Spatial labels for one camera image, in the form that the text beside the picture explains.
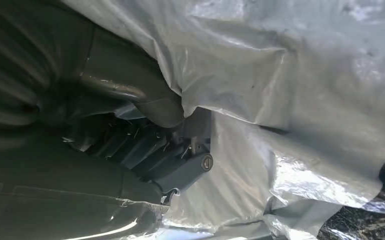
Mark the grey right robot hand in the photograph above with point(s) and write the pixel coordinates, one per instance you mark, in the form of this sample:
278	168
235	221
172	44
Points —
63	185

